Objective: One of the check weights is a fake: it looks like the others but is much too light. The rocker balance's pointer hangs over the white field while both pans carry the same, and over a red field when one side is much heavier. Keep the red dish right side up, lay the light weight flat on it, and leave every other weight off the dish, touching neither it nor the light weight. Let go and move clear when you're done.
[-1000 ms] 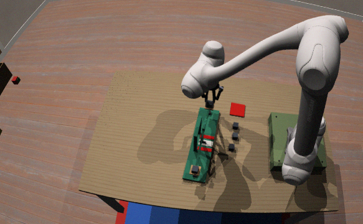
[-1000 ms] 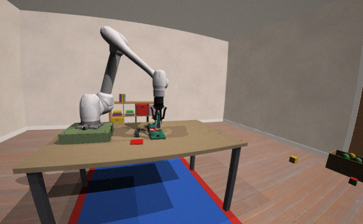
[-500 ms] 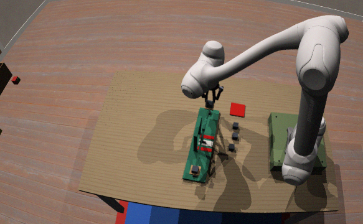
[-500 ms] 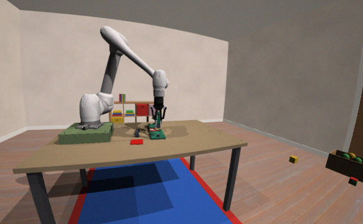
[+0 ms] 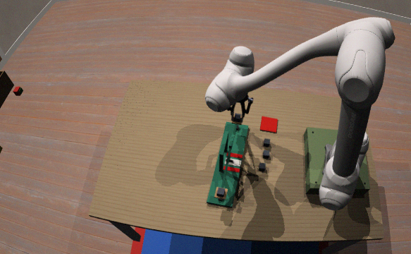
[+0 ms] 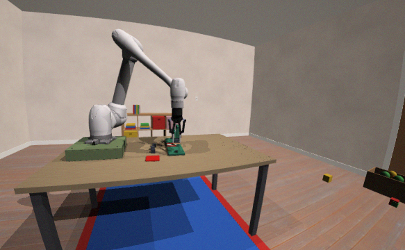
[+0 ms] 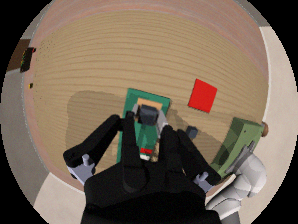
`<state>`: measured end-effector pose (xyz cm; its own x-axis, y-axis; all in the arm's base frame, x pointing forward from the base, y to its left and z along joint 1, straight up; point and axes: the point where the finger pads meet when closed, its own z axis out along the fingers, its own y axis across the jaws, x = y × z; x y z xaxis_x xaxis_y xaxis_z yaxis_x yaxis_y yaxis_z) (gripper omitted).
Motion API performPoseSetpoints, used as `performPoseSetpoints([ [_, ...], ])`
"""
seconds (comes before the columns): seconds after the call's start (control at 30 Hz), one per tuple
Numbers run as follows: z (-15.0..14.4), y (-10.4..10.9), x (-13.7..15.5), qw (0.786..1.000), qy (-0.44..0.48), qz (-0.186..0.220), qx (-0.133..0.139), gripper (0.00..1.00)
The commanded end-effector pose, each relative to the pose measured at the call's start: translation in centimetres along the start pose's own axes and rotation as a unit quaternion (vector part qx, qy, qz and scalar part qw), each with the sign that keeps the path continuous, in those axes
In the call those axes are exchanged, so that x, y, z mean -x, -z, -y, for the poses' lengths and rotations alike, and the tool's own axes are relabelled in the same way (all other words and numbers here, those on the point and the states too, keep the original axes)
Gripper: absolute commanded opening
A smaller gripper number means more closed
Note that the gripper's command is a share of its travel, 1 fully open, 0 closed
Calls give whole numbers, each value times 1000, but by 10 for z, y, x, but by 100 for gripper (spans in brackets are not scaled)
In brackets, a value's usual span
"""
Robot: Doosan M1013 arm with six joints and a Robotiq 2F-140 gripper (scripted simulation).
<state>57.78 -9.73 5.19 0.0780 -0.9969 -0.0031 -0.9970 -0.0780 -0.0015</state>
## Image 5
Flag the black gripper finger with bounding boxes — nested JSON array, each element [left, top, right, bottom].
[[240, 97, 253, 122], [227, 103, 236, 120]]

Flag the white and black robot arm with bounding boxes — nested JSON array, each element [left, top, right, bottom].
[[205, 17, 395, 211]]

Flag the red flat square plate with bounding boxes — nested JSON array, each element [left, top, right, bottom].
[[260, 116, 278, 133]]

